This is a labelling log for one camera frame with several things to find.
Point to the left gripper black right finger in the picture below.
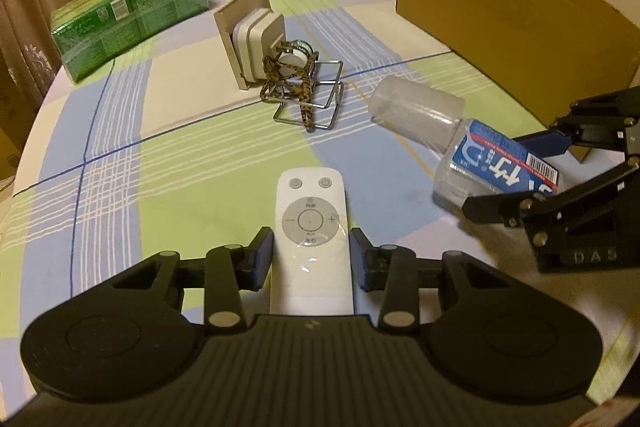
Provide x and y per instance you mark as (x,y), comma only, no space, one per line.
(397,272)

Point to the small white green jar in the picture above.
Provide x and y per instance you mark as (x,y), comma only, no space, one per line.
(296,53)

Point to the white remote control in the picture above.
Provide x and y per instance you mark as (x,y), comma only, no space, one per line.
(311,272)

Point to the clear plastic bottle blue label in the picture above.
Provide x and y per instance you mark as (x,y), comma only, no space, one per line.
(477,160)

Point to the checkered tablecloth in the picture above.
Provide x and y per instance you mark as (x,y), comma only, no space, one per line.
(160,150)

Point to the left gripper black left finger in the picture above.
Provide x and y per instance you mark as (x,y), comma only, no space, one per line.
(223,273)

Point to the metal wire stand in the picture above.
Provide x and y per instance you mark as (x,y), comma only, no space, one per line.
(327,96)

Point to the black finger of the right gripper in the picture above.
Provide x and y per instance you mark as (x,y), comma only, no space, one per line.
(606,122)
(525,201)

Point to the brown cardboard box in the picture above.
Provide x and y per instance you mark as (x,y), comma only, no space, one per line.
(545,53)

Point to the green shrink-wrapped carton pack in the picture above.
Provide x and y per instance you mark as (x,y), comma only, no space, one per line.
(89,33)

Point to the beige plate with white adapter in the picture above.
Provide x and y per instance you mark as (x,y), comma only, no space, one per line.
(249,30)

